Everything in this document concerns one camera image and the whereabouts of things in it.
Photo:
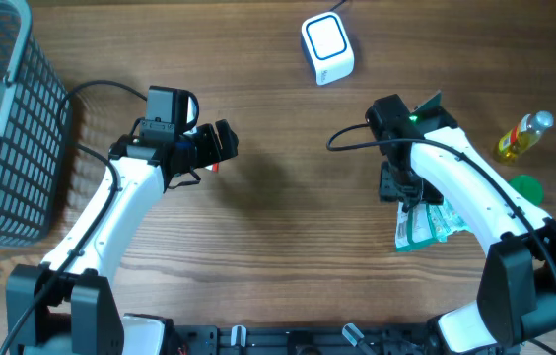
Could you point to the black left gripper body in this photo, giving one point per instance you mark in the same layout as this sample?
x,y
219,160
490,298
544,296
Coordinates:
x,y
201,146

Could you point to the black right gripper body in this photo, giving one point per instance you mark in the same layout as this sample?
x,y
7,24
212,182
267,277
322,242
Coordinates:
x,y
404,184

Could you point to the red white candy stick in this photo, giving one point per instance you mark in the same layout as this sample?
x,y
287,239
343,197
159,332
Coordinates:
x,y
213,167

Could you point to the green wipes packet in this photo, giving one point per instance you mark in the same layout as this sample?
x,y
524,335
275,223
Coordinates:
x,y
426,223

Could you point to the green lid jar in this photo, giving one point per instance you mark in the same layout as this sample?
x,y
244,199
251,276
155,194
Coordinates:
x,y
529,188

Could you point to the yellow oil bottle silver cap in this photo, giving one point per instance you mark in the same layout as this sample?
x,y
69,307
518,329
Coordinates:
x,y
523,136

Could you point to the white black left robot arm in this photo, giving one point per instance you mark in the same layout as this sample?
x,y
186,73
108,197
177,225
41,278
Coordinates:
x,y
65,305

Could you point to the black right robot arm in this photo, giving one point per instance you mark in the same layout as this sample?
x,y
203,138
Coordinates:
x,y
430,160

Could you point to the white barcode scanner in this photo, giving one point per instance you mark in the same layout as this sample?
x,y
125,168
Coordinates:
x,y
327,48

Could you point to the dark mesh shopping basket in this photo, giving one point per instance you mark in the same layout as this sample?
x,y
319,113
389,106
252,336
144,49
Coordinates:
x,y
32,130

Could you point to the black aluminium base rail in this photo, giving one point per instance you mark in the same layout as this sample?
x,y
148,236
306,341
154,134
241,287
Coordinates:
x,y
392,339

